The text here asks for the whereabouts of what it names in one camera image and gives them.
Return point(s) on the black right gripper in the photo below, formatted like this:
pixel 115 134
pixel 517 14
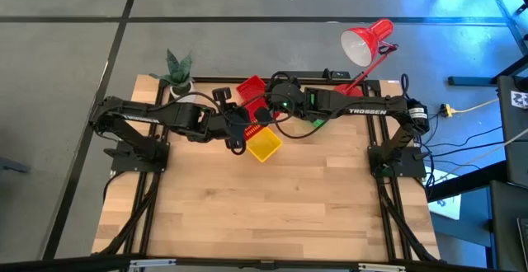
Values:
pixel 262 116

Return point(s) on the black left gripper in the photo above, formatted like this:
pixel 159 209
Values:
pixel 233 123

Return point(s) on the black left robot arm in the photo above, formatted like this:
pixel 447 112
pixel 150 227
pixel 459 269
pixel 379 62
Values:
pixel 140 117

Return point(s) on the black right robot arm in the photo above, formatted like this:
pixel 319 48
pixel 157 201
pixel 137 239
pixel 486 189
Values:
pixel 371 105

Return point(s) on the white plant pot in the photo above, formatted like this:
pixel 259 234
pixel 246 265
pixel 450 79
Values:
pixel 178 90

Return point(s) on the green artificial plant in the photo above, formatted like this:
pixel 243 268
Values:
pixel 178 68

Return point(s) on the red desk lamp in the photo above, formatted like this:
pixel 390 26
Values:
pixel 365 41

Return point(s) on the yellow power plug adapter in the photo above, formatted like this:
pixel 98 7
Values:
pixel 445 109

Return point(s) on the white paper sheet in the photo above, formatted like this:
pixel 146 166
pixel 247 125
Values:
pixel 447 208

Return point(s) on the black floor stand beam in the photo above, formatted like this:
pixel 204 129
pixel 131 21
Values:
pixel 470 81

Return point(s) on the black diagonal beam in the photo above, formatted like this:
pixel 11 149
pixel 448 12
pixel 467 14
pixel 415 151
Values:
pixel 466 181

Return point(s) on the black overhead crossbar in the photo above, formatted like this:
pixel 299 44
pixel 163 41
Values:
pixel 62 265

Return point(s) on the grey floor object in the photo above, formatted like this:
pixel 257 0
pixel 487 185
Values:
pixel 12 165

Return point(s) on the white fiducial marker tag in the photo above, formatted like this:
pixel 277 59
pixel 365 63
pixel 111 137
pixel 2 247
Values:
pixel 519 99

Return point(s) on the black cabinet with tag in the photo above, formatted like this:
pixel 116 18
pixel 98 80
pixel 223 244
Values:
pixel 515 160

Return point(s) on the black aluminium table frame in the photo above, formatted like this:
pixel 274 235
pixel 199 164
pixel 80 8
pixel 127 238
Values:
pixel 214 80

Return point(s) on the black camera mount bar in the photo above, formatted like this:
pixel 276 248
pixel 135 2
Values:
pixel 313 74

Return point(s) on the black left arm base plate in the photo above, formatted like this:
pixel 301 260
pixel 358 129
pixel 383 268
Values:
pixel 123 165

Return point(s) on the black centre bracket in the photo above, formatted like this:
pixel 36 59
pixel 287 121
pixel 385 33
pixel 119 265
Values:
pixel 267 265

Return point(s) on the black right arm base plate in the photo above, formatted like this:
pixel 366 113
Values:
pixel 412 167

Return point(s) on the silver metal bracket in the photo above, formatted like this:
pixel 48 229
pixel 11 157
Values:
pixel 381 268
pixel 152 263

